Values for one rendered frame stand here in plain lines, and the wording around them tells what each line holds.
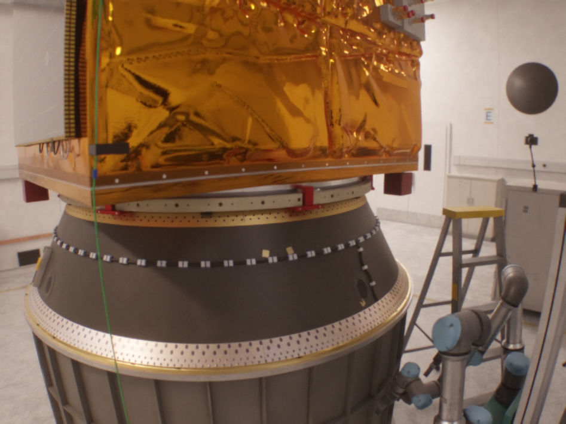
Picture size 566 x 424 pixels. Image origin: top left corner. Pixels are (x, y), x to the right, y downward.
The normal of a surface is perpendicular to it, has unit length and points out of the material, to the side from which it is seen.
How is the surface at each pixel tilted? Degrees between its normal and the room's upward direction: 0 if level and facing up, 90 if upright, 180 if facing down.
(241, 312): 62
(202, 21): 86
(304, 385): 90
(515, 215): 90
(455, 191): 90
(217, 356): 43
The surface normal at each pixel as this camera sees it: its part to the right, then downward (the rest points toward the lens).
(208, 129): 0.62, 0.28
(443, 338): -0.95, -0.08
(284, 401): 0.34, 0.17
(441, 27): -0.69, 0.13
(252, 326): 0.24, -0.31
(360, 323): 0.44, -0.62
